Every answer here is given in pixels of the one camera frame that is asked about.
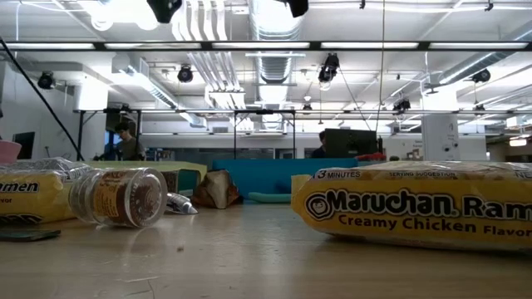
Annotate translucent yellow plastic bin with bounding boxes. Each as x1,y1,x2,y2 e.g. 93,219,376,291
81,160,209,184

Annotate small red container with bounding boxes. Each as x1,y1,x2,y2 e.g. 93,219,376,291
356,152,387,163

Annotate small saffron glass jar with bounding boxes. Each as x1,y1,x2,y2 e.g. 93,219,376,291
68,166,169,229

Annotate teal handled metal spoon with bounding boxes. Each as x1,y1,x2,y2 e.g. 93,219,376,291
247,191,293,204

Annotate silvery yellow ramen pack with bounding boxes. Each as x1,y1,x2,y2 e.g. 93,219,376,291
0,156,93,226

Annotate yellow creamy chicken ramen pack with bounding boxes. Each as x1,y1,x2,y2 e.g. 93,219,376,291
289,160,532,253

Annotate long ceiling light strip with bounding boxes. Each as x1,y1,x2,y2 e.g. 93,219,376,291
104,42,203,50
6,42,96,50
211,42,311,50
430,42,530,50
320,42,420,50

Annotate black horizontal beam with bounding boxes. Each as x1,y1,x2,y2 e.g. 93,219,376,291
0,40,532,52

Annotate person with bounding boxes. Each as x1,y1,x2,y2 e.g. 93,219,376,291
112,121,147,162
311,130,328,159

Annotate black monitor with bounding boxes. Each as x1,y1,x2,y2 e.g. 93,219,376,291
323,128,380,159

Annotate teal blue plastic bin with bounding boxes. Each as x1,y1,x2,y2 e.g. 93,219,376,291
211,157,360,201

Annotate red patterned tin box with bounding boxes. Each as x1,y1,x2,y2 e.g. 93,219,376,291
160,168,201,197

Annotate brown foil packet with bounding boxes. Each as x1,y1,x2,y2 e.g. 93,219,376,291
190,169,245,210

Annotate white square column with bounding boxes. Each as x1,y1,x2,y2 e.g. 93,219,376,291
421,114,461,162

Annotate pink plastic bowl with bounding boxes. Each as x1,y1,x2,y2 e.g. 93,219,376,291
0,140,22,165

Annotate silver ventilation duct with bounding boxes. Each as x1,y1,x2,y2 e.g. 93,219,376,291
248,0,308,84

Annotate black background rig frame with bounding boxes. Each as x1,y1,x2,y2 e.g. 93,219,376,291
73,107,297,161

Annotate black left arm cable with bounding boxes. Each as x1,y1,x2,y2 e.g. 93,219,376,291
0,36,85,162

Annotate dark wall screen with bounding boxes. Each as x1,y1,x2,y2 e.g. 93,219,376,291
12,131,37,160

